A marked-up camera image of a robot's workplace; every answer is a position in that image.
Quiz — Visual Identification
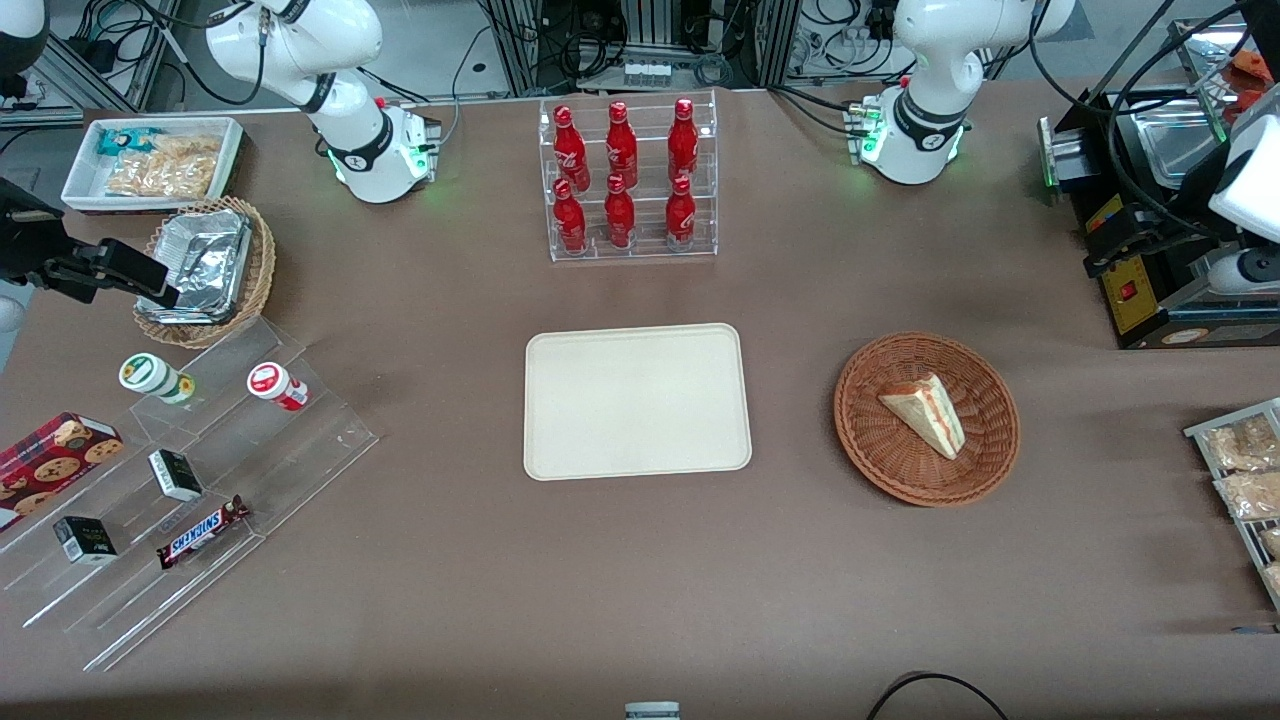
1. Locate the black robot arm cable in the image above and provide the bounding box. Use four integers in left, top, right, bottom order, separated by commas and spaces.
1028, 0, 1256, 243

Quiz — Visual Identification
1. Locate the black cable loop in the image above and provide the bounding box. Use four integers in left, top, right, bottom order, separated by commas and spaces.
865, 671, 1011, 720

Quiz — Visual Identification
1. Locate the red cola bottle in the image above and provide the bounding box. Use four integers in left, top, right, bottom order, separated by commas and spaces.
604, 174, 636, 250
552, 179, 588, 255
553, 105, 591, 192
668, 98, 700, 184
665, 176, 697, 253
606, 101, 639, 189

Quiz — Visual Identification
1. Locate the light wicker basket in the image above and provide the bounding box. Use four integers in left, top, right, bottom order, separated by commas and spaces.
133, 196, 276, 349

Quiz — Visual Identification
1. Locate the aluminium foil container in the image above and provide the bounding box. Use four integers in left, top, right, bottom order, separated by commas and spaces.
135, 208, 253, 326

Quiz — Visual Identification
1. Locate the clear acrylic stepped display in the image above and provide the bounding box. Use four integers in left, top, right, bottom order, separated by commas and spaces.
0, 318, 379, 673

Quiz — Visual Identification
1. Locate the tray of packaged snacks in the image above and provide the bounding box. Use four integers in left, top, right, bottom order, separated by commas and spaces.
1185, 398, 1280, 611

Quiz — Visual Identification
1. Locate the teal snack packet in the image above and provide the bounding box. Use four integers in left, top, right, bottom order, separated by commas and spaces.
97, 127, 161, 157

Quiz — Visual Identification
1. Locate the red cookie box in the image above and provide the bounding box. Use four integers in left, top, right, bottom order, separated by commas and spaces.
0, 412, 125, 532

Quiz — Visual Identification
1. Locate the round brown wicker basket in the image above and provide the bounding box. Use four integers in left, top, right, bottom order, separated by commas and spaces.
834, 331, 1021, 508

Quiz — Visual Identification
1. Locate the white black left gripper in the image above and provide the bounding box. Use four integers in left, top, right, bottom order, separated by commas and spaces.
1085, 205, 1226, 280

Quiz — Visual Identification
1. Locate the red lid cup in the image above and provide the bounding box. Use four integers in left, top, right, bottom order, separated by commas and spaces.
247, 362, 310, 412

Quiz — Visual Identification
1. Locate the black food warmer cabinet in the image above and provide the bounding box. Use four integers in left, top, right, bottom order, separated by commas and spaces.
1040, 15, 1280, 351

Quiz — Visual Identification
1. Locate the beige plastic serving tray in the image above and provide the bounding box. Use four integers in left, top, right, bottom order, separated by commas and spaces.
523, 323, 753, 482

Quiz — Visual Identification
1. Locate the clear acrylic bottle rack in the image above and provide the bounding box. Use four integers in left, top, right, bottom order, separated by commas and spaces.
539, 89, 719, 264

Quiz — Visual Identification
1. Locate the small black box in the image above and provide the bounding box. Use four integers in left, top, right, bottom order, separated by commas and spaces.
148, 449, 204, 502
53, 516, 118, 565

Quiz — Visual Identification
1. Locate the white rectangular snack bin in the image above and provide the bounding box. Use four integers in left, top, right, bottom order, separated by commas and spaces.
62, 117, 244, 213

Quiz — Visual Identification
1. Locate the green lid cup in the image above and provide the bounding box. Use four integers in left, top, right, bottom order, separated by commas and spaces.
119, 353, 196, 406

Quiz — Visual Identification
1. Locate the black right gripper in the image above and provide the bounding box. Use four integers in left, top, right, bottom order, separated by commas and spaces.
0, 178, 182, 308

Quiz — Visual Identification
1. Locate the steel warmer pan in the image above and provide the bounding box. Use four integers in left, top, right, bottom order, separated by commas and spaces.
1132, 103, 1229, 191

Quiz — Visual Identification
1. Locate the triangular sandwich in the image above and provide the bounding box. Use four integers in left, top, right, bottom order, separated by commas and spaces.
877, 372, 967, 461

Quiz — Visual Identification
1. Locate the clear bag of chips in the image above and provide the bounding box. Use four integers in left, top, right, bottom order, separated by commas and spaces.
105, 135, 223, 199

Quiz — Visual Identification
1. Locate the Snickers chocolate bar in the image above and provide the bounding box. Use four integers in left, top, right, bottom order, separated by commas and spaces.
157, 496, 250, 570

